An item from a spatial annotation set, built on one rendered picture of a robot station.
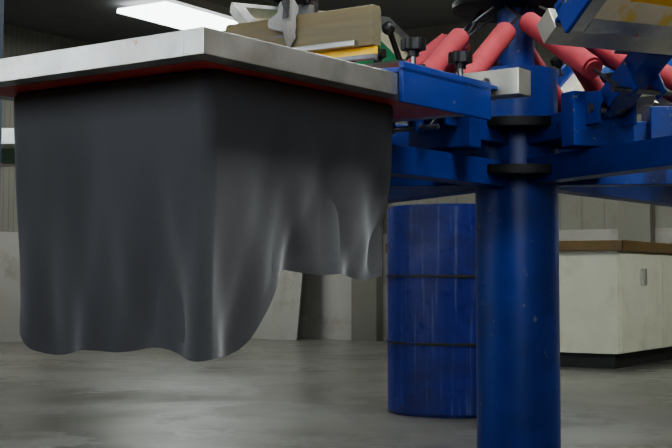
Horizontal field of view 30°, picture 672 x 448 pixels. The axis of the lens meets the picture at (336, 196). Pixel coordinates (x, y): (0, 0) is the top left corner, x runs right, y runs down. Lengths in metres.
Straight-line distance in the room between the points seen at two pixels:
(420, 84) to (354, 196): 0.23
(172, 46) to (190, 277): 0.34
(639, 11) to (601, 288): 6.86
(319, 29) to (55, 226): 0.64
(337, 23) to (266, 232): 0.54
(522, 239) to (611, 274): 6.24
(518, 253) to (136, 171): 1.28
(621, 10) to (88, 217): 1.06
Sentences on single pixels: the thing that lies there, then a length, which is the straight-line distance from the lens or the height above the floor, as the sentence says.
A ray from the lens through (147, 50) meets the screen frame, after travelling 1.82.
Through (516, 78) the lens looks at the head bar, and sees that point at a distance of 2.39.
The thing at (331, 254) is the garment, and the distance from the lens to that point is 2.07.
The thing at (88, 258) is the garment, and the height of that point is 0.67.
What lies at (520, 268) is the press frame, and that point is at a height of 0.67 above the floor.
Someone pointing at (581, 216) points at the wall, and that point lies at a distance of 12.02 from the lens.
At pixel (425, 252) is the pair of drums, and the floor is 0.76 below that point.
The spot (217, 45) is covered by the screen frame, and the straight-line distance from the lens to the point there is 1.77.
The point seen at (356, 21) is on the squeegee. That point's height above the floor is 1.11.
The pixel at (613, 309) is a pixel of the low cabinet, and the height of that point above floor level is 0.42.
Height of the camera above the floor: 0.65
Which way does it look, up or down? 4 degrees up
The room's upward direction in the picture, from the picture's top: straight up
